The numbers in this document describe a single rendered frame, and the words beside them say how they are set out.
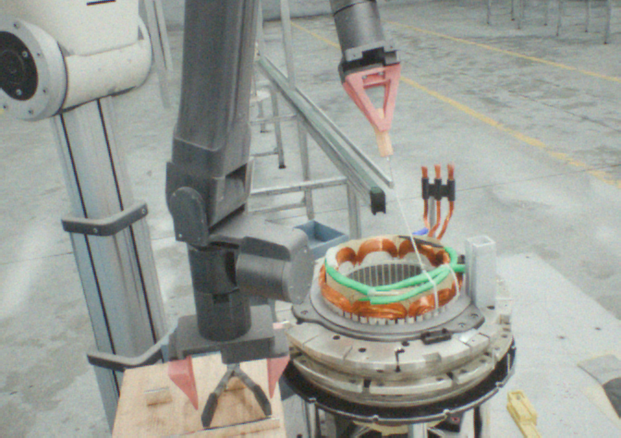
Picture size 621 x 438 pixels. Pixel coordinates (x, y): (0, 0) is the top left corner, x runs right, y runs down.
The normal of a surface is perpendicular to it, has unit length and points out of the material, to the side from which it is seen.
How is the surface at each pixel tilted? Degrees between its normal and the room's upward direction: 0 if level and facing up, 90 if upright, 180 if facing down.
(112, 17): 90
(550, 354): 0
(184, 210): 90
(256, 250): 90
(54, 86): 104
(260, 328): 3
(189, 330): 3
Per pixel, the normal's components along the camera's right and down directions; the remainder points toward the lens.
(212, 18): -0.39, 0.39
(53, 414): -0.09, -0.92
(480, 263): 0.29, 0.33
